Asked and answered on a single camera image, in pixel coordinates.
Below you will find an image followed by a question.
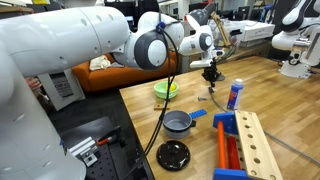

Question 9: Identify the orange handled tool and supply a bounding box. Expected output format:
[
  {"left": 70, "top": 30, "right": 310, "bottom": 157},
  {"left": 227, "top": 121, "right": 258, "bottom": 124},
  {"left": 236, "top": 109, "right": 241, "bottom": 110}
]
[{"left": 97, "top": 126, "right": 121, "bottom": 146}]

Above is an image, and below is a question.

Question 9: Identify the small wooden block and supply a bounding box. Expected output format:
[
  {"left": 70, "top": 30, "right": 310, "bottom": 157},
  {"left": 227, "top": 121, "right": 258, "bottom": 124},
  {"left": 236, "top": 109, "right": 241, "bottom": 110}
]
[{"left": 154, "top": 104, "right": 170, "bottom": 110}]

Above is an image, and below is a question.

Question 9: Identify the blue lego brick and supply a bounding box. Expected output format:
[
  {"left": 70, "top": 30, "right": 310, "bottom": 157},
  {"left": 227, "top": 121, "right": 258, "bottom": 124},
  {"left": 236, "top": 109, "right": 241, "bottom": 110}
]
[{"left": 189, "top": 109, "right": 207, "bottom": 119}]

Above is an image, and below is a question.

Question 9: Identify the wooden desk lamp grey shade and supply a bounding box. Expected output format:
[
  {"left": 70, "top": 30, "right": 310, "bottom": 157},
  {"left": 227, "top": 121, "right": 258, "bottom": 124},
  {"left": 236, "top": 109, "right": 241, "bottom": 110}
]
[{"left": 185, "top": 2, "right": 232, "bottom": 83}]

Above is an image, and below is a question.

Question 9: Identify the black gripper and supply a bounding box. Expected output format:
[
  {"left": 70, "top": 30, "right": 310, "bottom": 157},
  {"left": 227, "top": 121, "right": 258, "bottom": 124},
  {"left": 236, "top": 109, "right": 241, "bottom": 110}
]
[{"left": 202, "top": 62, "right": 220, "bottom": 88}]

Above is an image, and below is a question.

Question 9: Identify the braided lamp cable with switch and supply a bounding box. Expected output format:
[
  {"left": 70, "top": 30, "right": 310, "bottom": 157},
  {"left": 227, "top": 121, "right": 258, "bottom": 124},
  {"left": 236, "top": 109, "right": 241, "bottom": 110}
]
[{"left": 207, "top": 86, "right": 320, "bottom": 168}]

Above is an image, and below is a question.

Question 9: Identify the blue glue bottle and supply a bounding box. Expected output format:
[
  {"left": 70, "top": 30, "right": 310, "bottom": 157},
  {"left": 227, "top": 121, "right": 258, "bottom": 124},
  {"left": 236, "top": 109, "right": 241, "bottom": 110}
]
[{"left": 227, "top": 79, "right": 244, "bottom": 110}]

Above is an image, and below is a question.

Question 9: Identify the aluminium bracket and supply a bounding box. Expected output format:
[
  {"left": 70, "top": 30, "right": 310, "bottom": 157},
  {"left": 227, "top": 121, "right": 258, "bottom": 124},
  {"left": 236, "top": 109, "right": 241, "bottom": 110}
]
[{"left": 69, "top": 137, "right": 98, "bottom": 167}]

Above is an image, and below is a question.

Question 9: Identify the white box on cabinet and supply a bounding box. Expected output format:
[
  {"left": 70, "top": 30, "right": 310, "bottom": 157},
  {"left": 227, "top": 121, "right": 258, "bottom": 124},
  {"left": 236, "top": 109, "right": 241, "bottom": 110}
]
[{"left": 231, "top": 20, "right": 275, "bottom": 42}]

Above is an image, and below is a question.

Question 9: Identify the cream cloth bag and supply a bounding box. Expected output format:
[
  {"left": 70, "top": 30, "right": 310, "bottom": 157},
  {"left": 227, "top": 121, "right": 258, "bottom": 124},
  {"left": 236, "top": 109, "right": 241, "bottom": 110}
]
[{"left": 89, "top": 55, "right": 111, "bottom": 71}]

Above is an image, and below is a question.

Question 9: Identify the black pot lid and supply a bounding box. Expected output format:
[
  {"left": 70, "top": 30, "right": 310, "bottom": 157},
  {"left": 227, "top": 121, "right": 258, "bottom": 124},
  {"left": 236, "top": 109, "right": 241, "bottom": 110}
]
[{"left": 156, "top": 140, "right": 191, "bottom": 171}]

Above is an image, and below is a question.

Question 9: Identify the wooden peg rack toy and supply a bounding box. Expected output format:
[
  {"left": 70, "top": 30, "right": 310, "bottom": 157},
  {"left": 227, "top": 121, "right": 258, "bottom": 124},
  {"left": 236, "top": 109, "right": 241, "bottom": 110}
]
[{"left": 213, "top": 110, "right": 283, "bottom": 180}]

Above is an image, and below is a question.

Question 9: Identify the white sign board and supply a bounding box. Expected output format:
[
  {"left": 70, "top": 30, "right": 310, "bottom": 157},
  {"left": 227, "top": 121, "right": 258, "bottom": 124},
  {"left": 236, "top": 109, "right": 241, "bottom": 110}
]
[{"left": 38, "top": 69, "right": 85, "bottom": 111}]

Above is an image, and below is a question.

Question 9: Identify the green bowl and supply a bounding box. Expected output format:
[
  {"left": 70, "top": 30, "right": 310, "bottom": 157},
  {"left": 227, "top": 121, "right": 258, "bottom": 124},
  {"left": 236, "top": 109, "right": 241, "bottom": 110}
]
[{"left": 154, "top": 81, "right": 179, "bottom": 99}]

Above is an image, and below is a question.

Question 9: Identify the yellow ball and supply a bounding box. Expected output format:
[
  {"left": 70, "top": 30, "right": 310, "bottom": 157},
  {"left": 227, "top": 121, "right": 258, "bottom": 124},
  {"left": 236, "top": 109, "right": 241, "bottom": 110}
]
[{"left": 169, "top": 83, "right": 176, "bottom": 92}]

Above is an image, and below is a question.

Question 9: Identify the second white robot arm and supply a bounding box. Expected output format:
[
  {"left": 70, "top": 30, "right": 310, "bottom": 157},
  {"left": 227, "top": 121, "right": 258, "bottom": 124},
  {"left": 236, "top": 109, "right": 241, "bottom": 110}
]
[{"left": 272, "top": 0, "right": 320, "bottom": 78}]

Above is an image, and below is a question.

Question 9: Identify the orange sofa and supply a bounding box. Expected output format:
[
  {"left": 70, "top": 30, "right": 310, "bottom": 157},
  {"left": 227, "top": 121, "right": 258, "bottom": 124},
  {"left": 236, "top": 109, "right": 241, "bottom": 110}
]
[{"left": 72, "top": 51, "right": 179, "bottom": 92}]

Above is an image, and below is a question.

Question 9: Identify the grey pot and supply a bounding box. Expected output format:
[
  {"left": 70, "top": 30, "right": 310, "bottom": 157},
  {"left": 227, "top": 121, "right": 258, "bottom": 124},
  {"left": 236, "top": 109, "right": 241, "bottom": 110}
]
[{"left": 163, "top": 110, "right": 196, "bottom": 139}]

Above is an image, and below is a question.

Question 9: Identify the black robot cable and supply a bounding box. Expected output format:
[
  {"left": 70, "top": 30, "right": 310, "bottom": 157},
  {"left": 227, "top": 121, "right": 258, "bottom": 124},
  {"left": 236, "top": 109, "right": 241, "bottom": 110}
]
[{"left": 121, "top": 9, "right": 181, "bottom": 180}]

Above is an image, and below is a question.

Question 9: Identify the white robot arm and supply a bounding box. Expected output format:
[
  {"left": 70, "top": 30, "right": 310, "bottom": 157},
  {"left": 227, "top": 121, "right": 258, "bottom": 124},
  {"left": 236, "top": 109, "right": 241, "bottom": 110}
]
[{"left": 0, "top": 4, "right": 214, "bottom": 180}]

